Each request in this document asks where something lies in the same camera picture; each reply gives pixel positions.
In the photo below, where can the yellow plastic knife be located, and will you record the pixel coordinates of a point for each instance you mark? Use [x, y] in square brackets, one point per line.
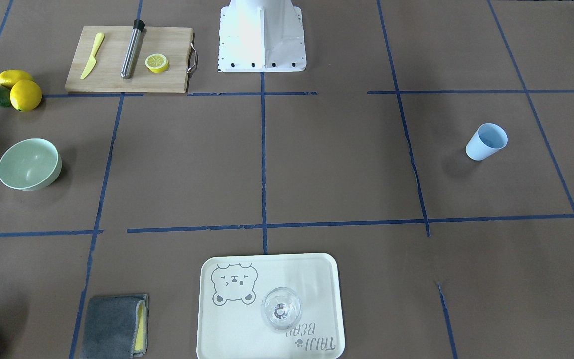
[92, 61]

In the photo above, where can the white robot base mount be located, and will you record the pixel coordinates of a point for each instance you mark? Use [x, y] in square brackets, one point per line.
[261, 36]

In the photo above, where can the light blue plastic cup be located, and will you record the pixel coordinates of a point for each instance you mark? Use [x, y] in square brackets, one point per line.
[487, 140]

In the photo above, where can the whole yellow lemon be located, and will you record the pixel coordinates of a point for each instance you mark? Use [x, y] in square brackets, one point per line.
[25, 95]

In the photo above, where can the lemon half slice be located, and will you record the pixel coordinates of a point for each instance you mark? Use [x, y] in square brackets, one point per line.
[157, 63]

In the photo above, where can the pale green bowl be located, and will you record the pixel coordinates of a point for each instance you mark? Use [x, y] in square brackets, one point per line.
[30, 165]

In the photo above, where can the grey yellow folded cloth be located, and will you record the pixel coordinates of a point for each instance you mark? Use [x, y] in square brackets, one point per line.
[116, 327]

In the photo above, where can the cream bear tray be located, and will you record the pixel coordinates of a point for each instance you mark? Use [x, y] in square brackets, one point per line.
[230, 323]

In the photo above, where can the steel muddler black cap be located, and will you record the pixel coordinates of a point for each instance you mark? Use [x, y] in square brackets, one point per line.
[131, 55]

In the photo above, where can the clear wine glass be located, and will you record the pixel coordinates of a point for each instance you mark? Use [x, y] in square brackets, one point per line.
[281, 308]

